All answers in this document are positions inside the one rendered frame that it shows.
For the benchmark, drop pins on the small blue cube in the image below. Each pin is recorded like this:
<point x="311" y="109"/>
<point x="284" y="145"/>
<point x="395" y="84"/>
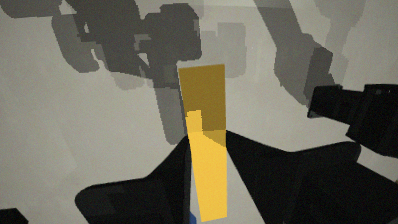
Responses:
<point x="192" y="219"/>

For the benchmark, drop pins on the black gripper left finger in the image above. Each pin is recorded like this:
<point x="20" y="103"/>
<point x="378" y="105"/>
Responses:
<point x="166" y="190"/>

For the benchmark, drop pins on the yellow bar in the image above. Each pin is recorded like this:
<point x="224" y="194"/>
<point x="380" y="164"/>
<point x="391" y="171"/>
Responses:
<point x="203" y="93"/>

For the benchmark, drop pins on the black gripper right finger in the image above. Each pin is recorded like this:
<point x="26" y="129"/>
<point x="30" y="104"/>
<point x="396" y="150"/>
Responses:
<point x="273" y="176"/>

